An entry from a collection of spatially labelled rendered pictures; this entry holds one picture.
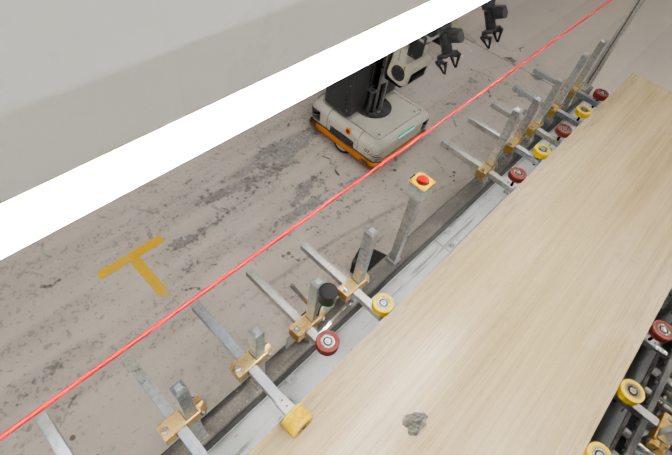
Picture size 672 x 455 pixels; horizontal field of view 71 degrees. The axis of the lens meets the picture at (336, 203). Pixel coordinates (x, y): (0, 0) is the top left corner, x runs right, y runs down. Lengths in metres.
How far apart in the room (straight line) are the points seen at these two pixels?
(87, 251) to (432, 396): 2.15
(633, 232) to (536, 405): 1.00
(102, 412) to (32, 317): 0.67
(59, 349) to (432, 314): 1.88
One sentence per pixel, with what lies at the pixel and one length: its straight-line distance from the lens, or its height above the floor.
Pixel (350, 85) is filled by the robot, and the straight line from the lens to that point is 3.16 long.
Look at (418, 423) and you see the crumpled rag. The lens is 1.59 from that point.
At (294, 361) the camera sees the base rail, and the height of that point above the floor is 0.70.
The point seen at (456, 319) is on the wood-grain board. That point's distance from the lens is 1.78.
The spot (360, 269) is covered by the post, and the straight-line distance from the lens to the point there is 1.74.
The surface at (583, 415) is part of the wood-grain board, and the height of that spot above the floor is 0.90.
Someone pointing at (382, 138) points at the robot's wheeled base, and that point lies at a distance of 3.24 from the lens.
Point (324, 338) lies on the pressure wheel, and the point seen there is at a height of 0.90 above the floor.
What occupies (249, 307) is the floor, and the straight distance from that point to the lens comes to 2.70.
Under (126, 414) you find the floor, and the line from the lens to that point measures 2.59.
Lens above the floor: 2.40
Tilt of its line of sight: 50 degrees down
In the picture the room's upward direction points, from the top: 10 degrees clockwise
